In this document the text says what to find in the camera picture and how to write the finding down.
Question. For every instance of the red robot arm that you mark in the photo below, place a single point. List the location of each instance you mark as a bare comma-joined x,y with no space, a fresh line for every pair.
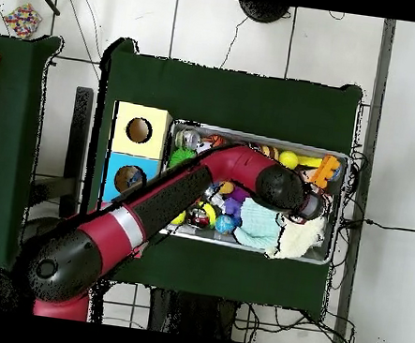
239,164

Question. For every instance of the crushed clear plastic bottle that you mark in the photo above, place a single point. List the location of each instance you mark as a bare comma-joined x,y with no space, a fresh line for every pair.
134,179

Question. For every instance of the cream knitted cloth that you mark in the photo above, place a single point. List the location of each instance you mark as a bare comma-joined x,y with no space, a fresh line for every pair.
297,240

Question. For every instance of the wooden box with three holes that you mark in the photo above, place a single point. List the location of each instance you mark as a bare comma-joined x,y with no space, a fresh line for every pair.
127,123

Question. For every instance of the yellow smiley ball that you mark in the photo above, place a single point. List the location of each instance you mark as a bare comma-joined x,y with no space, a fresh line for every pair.
179,218

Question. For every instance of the black round base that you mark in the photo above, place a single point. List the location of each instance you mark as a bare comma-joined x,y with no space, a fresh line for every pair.
262,11

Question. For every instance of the yellow tennis ball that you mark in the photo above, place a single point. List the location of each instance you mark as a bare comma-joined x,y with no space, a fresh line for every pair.
288,159

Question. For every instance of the green spiky ball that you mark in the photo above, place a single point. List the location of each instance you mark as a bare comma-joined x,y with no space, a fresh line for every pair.
181,157

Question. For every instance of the clear mesh bin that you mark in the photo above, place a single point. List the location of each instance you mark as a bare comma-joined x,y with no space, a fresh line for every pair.
272,138

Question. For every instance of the grey metal strip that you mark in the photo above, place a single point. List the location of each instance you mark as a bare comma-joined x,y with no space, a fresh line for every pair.
378,107

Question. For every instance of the mint green cloth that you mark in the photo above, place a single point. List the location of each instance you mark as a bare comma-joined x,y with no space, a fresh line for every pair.
257,223

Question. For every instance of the orange toy brick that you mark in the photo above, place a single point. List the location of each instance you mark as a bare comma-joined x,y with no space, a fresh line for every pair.
327,172

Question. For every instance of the dark green side table cloth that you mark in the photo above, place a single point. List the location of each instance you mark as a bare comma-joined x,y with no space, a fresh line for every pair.
8,134

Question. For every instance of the colourful patterned packet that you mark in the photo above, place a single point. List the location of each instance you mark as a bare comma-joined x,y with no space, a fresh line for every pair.
22,20

